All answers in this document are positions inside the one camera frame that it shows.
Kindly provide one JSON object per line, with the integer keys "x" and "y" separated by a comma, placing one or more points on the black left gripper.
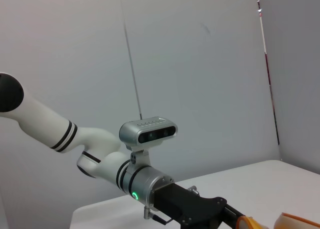
{"x": 190, "y": 209}

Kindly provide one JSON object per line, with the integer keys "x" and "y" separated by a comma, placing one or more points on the beige orange-trimmed zipper food bag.
{"x": 295, "y": 222}

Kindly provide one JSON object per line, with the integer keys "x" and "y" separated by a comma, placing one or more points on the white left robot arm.
{"x": 37, "y": 119}

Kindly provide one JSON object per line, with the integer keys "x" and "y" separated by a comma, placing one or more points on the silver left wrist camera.
{"x": 147, "y": 131}

